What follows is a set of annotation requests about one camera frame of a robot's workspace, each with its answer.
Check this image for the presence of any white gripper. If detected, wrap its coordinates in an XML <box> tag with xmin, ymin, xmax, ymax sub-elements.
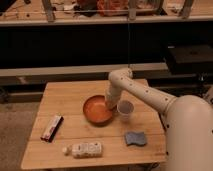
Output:
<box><xmin>105</xmin><ymin>89</ymin><xmax>121</xmax><ymax>109</ymax></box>

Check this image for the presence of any orange ceramic bowl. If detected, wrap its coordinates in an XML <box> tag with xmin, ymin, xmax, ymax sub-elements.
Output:
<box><xmin>83</xmin><ymin>95</ymin><xmax>114</xmax><ymax>126</ymax></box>

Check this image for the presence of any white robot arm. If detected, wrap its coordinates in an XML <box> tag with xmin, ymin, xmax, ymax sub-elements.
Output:
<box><xmin>106</xmin><ymin>68</ymin><xmax>213</xmax><ymax>171</ymax></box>

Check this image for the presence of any translucent plastic cup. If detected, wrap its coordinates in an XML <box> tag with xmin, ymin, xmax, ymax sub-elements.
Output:
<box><xmin>117</xmin><ymin>100</ymin><xmax>134</xmax><ymax>122</ymax></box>

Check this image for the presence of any blue sponge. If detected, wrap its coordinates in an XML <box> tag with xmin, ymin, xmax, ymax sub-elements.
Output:
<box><xmin>124</xmin><ymin>132</ymin><xmax>147</xmax><ymax>146</ymax></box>

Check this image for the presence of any red black snack bar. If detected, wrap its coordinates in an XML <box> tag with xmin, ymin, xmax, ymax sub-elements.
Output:
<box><xmin>40</xmin><ymin>115</ymin><xmax>64</xmax><ymax>142</ymax></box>

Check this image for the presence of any white plastic bottle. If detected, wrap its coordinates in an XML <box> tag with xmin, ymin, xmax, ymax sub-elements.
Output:
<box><xmin>62</xmin><ymin>142</ymin><xmax>103</xmax><ymax>159</ymax></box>

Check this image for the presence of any wooden table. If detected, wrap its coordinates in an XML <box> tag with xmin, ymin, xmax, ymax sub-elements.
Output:
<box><xmin>21</xmin><ymin>81</ymin><xmax>166</xmax><ymax>169</ymax></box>

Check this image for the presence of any black box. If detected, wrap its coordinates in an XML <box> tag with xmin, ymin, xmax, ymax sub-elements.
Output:
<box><xmin>165</xmin><ymin>45</ymin><xmax>213</xmax><ymax>74</ymax></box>

